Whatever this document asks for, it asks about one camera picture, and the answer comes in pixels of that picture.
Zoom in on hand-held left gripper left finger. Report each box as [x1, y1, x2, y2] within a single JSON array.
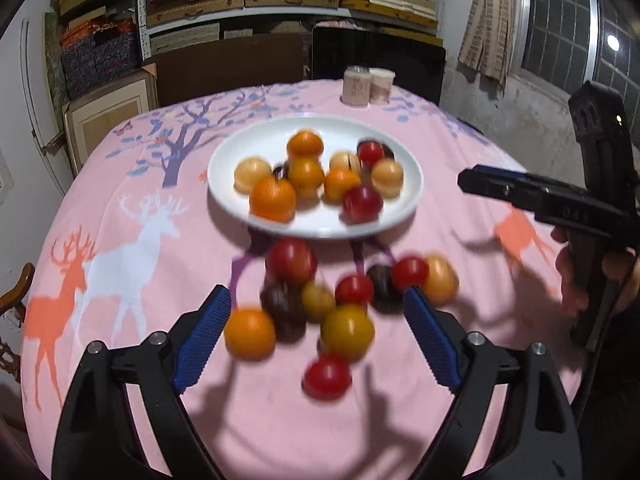
[[51, 284, 232, 480]]

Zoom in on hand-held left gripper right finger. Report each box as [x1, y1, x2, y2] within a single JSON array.
[[403, 285, 583, 480]]

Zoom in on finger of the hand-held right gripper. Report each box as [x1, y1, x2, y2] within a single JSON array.
[[457, 169, 556, 221], [472, 164, 591, 197]]

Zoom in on yellow round fruit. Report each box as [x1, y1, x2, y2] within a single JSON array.
[[329, 150, 362, 175], [371, 159, 405, 198]]

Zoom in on red tomato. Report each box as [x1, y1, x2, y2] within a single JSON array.
[[334, 274, 375, 307], [302, 355, 353, 401], [391, 256, 430, 292], [357, 141, 385, 166]]

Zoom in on dark red plum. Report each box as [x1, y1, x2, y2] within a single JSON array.
[[266, 238, 318, 285], [341, 185, 385, 224]]

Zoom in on large deep orange mandarin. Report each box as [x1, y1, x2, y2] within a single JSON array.
[[249, 176, 298, 223]]

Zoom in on white plate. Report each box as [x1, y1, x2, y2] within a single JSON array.
[[207, 114, 424, 239]]

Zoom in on pale yellow speckled fruit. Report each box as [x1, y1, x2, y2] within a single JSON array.
[[234, 157, 273, 193]]

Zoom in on person's right hand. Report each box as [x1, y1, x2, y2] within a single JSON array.
[[550, 225, 640, 317]]

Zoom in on yellow-orange oval fruit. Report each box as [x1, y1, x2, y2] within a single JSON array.
[[422, 255, 460, 306]]

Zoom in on small yellow-green fruit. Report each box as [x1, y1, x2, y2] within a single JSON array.
[[301, 282, 337, 323]]

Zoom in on pink deer print tablecloth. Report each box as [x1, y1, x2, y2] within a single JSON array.
[[20, 80, 591, 480]]

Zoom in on barred window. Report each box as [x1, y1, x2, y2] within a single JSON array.
[[515, 0, 640, 126]]

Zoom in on paper cup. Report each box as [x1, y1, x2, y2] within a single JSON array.
[[369, 68, 396, 106]]

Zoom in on black flat screen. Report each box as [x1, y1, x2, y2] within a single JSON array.
[[311, 26, 447, 107]]

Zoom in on beige striped curtain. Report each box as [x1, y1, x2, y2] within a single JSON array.
[[457, 0, 516, 88]]

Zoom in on beige drink can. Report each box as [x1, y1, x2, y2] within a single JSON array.
[[342, 66, 372, 107]]

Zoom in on carved wooden chair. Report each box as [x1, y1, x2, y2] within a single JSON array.
[[0, 262, 36, 376]]

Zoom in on wooden framed panel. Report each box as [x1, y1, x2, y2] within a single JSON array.
[[62, 71, 160, 176]]

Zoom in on dark brown board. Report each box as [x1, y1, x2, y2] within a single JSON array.
[[142, 34, 313, 108]]

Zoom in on white door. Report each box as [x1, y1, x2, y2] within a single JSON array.
[[17, 10, 76, 196]]

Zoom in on pile of patterned boxes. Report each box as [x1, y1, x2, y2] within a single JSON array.
[[59, 20, 143, 101]]

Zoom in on white metal shelf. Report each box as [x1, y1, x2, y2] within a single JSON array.
[[136, 0, 446, 56]]

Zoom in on stack of flat woven boxes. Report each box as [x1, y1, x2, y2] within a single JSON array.
[[145, 0, 443, 41]]

